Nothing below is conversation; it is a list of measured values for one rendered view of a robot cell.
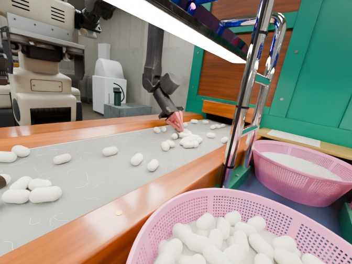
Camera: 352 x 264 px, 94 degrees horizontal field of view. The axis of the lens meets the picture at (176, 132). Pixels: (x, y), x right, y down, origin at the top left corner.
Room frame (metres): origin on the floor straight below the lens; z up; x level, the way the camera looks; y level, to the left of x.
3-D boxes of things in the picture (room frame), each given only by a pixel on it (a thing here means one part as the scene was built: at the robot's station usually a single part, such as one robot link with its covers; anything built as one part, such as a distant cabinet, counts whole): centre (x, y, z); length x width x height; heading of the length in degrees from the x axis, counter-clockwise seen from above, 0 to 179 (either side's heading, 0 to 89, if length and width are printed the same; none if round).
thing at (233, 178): (0.44, -0.11, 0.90); 0.20 x 0.19 x 0.45; 142
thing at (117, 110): (3.37, 1.08, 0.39); 0.82 x 0.65 x 0.79; 146
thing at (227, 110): (0.88, -0.27, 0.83); 0.30 x 0.06 x 0.07; 52
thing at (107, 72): (3.95, 1.70, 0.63); 0.63 x 0.56 x 1.25; 56
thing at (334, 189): (0.46, -0.37, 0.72); 0.27 x 0.27 x 0.10
